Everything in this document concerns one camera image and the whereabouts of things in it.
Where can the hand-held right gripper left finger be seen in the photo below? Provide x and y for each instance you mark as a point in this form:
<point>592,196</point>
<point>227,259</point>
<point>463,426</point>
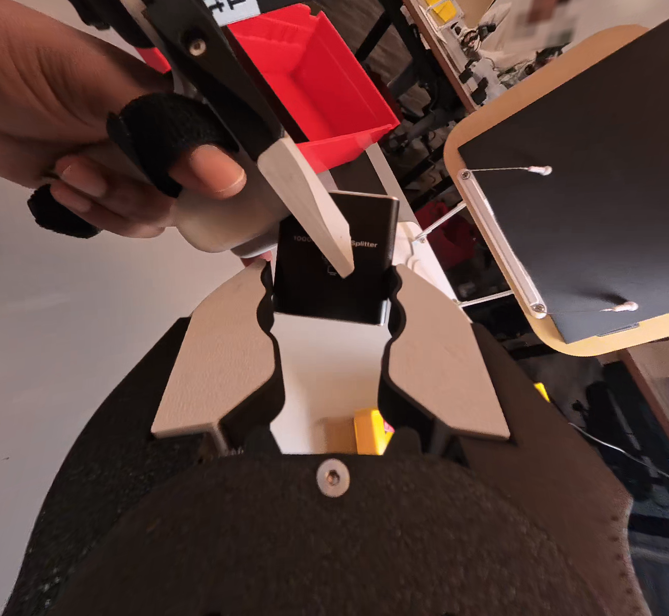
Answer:
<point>219,365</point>

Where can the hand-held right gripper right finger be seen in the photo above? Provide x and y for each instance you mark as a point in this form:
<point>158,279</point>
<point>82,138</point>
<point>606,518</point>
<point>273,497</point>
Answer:
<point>444,370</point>

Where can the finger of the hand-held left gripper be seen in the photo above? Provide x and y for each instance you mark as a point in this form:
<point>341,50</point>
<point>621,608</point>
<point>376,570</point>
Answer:
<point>256,249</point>
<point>308,198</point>

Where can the black ethernet splitter box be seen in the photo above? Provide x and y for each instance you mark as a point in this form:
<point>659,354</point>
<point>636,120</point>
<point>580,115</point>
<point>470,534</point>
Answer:
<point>366,271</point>

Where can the yellow plastic bin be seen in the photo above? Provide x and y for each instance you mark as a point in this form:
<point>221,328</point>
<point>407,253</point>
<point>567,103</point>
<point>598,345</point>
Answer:
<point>368,430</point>

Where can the red plastic bin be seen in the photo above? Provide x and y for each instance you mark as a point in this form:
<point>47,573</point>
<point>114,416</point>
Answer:
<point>324,88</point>

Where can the person's left hand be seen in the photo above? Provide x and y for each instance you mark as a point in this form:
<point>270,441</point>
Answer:
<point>52,83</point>

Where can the dark red crate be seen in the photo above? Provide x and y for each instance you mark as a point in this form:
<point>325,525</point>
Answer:
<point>449,234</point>

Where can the wooden work desk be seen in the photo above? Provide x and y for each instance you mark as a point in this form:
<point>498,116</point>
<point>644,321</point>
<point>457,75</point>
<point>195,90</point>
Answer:
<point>413,15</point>

